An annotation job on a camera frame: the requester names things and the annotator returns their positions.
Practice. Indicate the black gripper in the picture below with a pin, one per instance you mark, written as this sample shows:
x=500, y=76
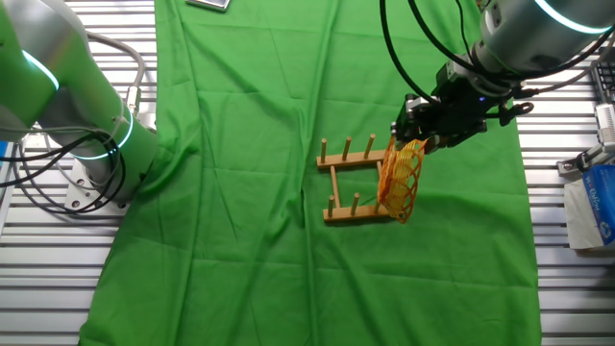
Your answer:
x=451, y=110

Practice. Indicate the wooden dish rack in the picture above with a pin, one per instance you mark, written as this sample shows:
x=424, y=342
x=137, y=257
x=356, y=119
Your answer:
x=348, y=159

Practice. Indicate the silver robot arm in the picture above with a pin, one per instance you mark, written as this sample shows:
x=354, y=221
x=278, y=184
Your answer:
x=543, y=29

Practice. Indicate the blue white tissue box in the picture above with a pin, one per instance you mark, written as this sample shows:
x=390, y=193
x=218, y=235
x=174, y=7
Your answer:
x=574, y=216

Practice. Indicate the blue tissue pack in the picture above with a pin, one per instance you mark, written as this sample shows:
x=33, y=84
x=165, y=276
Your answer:
x=600, y=202

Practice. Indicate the green cloth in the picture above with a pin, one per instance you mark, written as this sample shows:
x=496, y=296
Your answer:
x=216, y=240

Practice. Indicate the silver digital kitchen scale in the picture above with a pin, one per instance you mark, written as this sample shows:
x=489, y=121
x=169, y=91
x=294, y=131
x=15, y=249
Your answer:
x=211, y=4

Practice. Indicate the aluminium camera bracket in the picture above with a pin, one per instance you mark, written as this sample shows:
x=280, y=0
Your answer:
x=576, y=163

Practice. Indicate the silver tripod camera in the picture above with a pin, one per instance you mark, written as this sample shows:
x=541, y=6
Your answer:
x=606, y=120

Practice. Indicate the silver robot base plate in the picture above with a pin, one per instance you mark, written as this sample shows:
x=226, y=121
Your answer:
x=79, y=192

